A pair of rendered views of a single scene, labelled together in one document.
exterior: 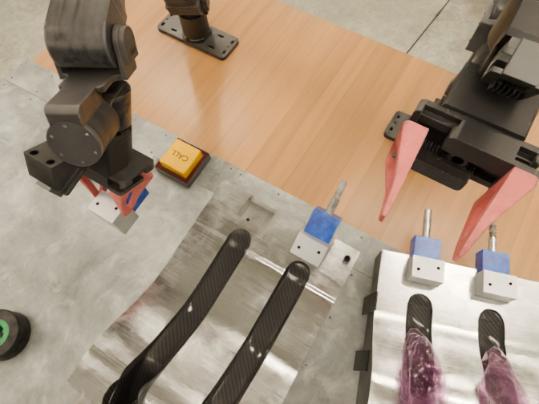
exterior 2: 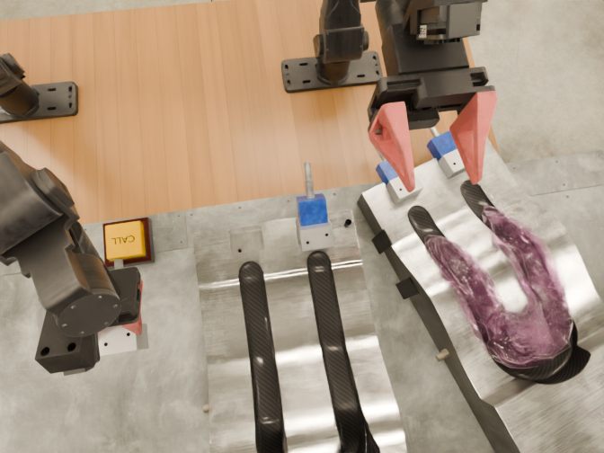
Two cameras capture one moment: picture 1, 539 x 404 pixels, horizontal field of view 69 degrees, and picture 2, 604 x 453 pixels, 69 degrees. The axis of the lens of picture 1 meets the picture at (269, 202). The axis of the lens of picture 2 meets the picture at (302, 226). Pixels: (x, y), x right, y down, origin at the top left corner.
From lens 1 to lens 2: 0.15 m
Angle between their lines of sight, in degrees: 19
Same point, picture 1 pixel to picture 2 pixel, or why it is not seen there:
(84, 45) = (22, 218)
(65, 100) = (55, 284)
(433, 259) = not seen: hidden behind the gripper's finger
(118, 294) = (173, 401)
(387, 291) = (388, 223)
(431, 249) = not seen: hidden behind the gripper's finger
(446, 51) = not seen: outside the picture
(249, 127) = (161, 164)
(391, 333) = (415, 252)
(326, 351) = (376, 302)
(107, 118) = (95, 267)
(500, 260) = (447, 139)
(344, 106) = (232, 85)
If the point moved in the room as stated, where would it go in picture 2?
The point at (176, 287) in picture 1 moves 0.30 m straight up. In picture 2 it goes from (230, 353) to (189, 361)
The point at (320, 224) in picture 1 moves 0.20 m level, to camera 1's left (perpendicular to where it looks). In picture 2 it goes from (312, 211) to (211, 305)
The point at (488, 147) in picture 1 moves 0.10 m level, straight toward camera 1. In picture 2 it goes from (451, 89) to (452, 195)
